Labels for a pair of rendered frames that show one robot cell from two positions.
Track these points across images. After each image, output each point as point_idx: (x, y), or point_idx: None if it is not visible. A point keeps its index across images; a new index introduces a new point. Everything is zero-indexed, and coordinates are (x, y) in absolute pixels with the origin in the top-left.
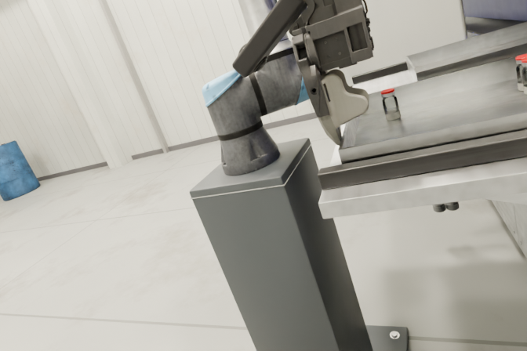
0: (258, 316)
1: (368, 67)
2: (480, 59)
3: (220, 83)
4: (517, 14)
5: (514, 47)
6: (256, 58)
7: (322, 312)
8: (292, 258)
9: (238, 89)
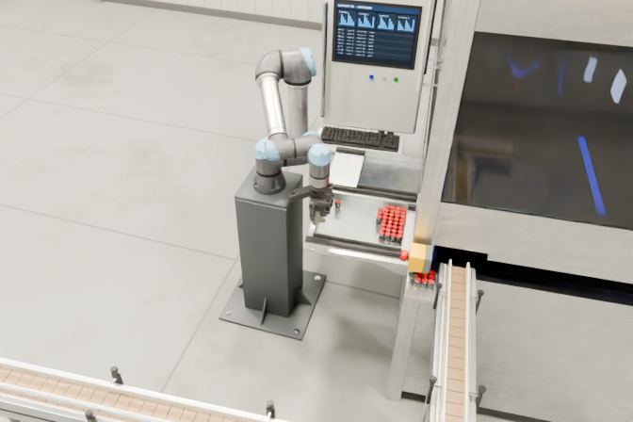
0: (250, 258)
1: (354, 118)
2: (381, 188)
3: None
4: None
5: (393, 189)
6: (297, 200)
7: (285, 264)
8: (279, 238)
9: None
